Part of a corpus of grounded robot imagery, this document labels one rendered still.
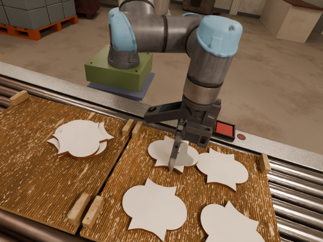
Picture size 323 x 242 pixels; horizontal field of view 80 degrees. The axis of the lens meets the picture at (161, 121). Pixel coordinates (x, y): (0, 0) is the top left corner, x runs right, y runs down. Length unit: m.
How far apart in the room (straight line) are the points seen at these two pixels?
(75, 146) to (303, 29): 7.00
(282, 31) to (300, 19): 0.47
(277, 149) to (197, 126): 0.40
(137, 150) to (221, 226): 0.28
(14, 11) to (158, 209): 4.11
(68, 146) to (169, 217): 0.30
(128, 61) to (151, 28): 0.52
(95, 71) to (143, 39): 0.58
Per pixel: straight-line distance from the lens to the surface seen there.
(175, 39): 0.43
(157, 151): 0.55
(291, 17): 7.00
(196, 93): 0.39
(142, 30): 0.41
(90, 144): 0.55
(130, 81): 0.92
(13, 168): 0.60
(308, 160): 0.82
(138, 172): 0.52
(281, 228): 0.60
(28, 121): 0.72
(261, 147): 0.75
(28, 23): 4.23
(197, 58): 0.37
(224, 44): 0.35
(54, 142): 0.61
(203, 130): 0.44
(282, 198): 0.66
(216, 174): 0.55
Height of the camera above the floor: 1.37
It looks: 40 degrees down
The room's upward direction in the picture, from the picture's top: 9 degrees clockwise
